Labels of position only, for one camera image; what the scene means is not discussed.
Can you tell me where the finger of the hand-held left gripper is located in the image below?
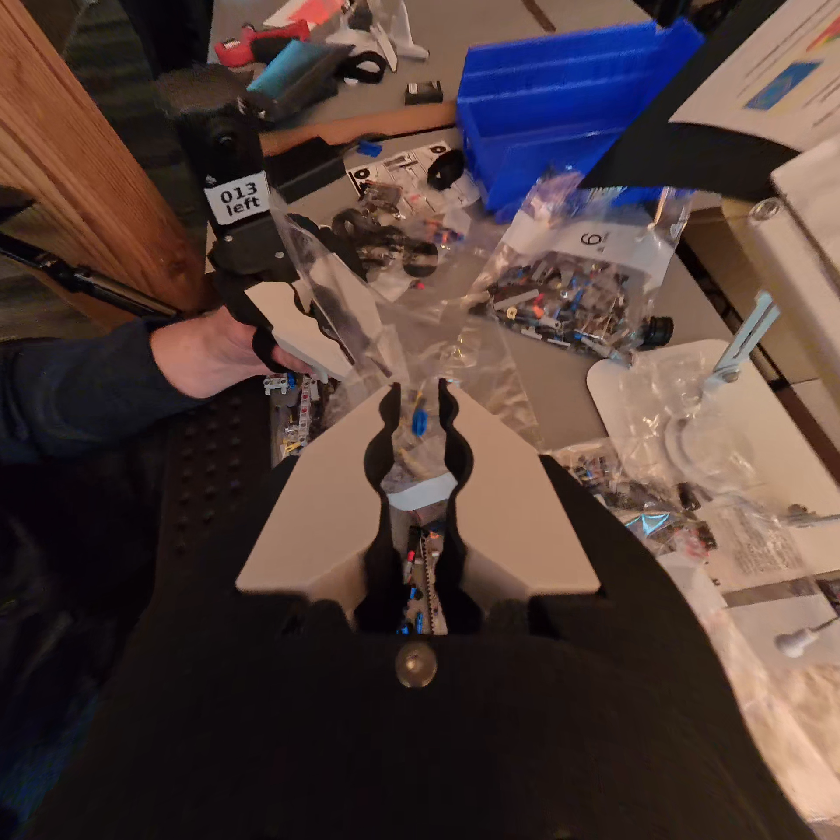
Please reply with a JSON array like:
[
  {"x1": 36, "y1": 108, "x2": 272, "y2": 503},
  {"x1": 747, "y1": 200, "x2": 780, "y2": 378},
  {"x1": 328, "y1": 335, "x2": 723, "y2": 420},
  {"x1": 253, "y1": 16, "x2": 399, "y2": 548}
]
[
  {"x1": 244, "y1": 282, "x2": 358, "y2": 383},
  {"x1": 308, "y1": 257, "x2": 393, "y2": 371}
]

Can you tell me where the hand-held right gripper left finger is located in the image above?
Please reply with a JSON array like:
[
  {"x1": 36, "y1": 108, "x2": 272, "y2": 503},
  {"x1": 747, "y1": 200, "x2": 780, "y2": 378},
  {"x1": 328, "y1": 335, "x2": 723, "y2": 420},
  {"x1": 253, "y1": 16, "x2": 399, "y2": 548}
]
[{"x1": 235, "y1": 382, "x2": 403, "y2": 632}]

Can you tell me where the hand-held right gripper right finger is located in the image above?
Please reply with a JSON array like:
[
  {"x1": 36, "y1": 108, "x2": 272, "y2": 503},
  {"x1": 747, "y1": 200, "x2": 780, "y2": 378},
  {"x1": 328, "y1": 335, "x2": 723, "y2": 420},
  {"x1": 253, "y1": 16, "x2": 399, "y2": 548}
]
[{"x1": 438, "y1": 379, "x2": 601, "y2": 632}]

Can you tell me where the wide clear lego bag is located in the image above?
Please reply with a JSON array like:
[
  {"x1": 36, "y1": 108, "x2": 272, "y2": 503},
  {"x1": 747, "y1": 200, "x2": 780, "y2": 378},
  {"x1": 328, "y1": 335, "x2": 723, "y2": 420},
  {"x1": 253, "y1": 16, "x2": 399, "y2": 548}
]
[{"x1": 269, "y1": 206, "x2": 546, "y2": 473}]

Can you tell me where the person's left forearm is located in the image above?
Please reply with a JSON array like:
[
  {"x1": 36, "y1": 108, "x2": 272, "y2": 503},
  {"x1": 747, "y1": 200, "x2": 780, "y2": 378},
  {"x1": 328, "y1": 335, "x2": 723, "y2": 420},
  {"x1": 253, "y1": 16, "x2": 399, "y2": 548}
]
[{"x1": 0, "y1": 318, "x2": 211, "y2": 460}]

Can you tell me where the lego sticker sheet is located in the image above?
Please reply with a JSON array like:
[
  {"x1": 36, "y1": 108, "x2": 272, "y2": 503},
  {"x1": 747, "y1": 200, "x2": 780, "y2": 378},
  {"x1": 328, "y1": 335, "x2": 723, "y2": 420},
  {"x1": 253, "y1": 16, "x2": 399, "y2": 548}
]
[{"x1": 344, "y1": 141, "x2": 483, "y2": 207}]

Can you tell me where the pile of lego part bags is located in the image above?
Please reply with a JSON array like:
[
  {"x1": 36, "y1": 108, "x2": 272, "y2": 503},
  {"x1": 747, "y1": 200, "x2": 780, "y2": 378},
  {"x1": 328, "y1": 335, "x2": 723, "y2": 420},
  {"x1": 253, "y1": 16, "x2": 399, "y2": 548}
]
[{"x1": 266, "y1": 177, "x2": 840, "y2": 828}]

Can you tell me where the person's left hand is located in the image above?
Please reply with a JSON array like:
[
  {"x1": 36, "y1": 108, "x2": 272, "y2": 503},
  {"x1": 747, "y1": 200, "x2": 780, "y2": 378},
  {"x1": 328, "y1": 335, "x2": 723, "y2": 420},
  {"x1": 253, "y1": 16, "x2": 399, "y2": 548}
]
[{"x1": 150, "y1": 307, "x2": 329, "y2": 400}]

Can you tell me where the black power adapter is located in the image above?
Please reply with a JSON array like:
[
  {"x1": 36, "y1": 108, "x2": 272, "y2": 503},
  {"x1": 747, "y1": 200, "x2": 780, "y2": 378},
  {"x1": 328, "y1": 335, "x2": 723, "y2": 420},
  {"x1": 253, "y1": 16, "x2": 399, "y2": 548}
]
[{"x1": 266, "y1": 136, "x2": 347, "y2": 204}]

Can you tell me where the black perforated office chair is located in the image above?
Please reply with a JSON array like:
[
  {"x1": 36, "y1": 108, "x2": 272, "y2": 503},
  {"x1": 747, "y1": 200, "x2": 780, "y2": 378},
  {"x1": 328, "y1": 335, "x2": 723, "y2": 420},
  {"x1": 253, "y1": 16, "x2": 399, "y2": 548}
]
[{"x1": 0, "y1": 381, "x2": 277, "y2": 840}]

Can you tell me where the wooden book stand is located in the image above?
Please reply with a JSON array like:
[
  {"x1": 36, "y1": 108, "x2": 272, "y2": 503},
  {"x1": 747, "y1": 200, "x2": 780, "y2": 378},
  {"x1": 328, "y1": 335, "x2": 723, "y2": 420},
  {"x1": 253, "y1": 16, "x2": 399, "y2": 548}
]
[{"x1": 586, "y1": 134, "x2": 840, "y2": 657}]

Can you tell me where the black red pouch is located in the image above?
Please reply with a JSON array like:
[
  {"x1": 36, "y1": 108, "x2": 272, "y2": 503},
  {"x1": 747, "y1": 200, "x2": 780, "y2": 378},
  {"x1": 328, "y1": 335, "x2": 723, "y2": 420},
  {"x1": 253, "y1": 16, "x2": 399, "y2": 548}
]
[{"x1": 213, "y1": 20, "x2": 355, "y2": 122}]

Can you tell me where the brown wooden desk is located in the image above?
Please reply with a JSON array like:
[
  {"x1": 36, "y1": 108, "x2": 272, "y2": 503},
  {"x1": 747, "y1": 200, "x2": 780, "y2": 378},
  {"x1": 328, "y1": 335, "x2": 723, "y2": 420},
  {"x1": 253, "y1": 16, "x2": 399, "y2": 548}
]
[{"x1": 0, "y1": 0, "x2": 211, "y2": 329}]

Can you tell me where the blue plastic storage bin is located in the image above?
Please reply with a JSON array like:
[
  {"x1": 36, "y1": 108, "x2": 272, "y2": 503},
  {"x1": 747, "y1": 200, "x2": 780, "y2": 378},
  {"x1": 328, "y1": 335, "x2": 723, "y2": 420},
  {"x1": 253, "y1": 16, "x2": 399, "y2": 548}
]
[{"x1": 456, "y1": 18, "x2": 706, "y2": 224}]

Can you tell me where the black white strap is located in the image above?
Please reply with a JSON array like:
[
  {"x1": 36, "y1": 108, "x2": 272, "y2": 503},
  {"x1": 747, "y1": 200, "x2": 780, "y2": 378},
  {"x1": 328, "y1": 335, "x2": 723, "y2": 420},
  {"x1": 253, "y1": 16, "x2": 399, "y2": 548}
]
[{"x1": 338, "y1": 49, "x2": 388, "y2": 86}]

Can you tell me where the white plastic bracket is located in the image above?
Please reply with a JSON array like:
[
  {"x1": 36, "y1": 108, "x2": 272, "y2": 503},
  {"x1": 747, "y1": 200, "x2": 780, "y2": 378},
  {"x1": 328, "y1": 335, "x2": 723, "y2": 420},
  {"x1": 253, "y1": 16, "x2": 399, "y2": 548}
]
[{"x1": 367, "y1": 0, "x2": 431, "y2": 70}]

